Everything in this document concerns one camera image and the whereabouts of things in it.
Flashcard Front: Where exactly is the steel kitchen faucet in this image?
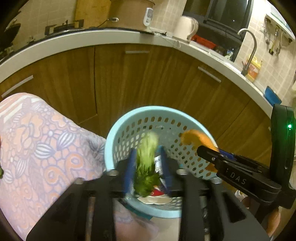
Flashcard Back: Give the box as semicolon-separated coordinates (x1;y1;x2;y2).
238;28;258;76

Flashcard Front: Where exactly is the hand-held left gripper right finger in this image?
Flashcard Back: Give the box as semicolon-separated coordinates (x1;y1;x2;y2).
159;146;270;241

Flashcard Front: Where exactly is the white digital timer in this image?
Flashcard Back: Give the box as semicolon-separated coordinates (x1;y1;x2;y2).
143;8;154;26

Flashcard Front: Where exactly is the red tray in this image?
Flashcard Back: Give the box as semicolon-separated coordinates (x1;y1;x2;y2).
191;35;216;49

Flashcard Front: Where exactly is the wooden base cabinet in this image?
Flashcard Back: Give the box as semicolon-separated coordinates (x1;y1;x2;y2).
0;42;274;163

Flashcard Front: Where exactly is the green leafy vegetable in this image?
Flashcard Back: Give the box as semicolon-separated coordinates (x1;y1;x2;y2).
134;132;161;196

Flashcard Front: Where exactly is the pink floral blanket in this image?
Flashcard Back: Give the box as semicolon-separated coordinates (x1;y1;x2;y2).
0;93;160;241

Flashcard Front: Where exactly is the black wok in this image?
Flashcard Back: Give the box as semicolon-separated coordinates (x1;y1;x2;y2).
0;20;21;50

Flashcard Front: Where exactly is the dark window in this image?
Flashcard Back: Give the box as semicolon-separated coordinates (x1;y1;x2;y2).
183;0;253;39

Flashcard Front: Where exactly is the light blue plastic basket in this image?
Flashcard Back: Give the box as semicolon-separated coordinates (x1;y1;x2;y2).
105;106;219;219

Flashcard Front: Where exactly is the orange carrot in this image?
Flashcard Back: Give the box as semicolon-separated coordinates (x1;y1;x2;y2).
181;129;219;173

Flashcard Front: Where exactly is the white cable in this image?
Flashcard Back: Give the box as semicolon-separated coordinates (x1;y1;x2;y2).
148;25;181;48

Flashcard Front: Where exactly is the yellow detergent bottle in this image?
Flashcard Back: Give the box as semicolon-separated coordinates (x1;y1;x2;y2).
245;56;263;81

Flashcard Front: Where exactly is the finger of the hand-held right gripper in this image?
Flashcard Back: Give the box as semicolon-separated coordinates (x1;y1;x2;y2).
196;146;281;200
219;150;271;179

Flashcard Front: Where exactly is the white water heater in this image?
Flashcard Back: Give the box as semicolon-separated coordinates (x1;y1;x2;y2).
265;11;296;40

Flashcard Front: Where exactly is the bamboo cutting board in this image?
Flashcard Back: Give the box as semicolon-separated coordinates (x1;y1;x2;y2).
76;0;111;28

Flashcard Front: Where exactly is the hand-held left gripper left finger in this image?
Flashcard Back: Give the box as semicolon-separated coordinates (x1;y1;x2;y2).
25;148;137;241

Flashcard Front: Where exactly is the black gas stove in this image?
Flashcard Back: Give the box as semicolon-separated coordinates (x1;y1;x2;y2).
0;20;85;63

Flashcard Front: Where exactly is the white electric kettle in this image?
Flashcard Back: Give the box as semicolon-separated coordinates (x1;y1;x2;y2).
173;15;199;42

